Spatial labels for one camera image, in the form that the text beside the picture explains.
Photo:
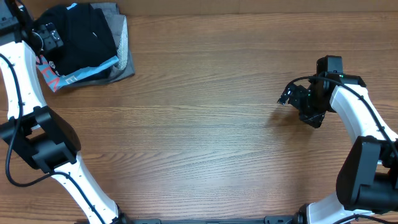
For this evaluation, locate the folded grey garment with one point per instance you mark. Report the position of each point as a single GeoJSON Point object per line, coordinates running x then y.
{"type": "Point", "coordinates": [117, 23]}

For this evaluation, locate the black t-shirt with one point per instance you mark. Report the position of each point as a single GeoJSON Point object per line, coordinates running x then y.
{"type": "Point", "coordinates": [86, 36]}

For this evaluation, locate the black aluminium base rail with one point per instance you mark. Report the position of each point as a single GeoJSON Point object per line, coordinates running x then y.
{"type": "Point", "coordinates": [273, 219]}

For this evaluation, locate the light blue printed t-shirt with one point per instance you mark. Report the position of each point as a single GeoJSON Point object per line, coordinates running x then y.
{"type": "Point", "coordinates": [57, 81]}

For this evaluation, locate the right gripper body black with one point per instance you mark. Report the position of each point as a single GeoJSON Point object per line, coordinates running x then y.
{"type": "Point", "coordinates": [305, 103]}

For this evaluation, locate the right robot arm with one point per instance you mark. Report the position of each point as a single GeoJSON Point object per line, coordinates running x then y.
{"type": "Point", "coordinates": [366, 185]}

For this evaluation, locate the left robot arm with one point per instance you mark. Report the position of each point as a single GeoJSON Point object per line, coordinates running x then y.
{"type": "Point", "coordinates": [37, 134]}

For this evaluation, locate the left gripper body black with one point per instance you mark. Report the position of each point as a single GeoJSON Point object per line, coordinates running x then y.
{"type": "Point", "coordinates": [50, 39]}

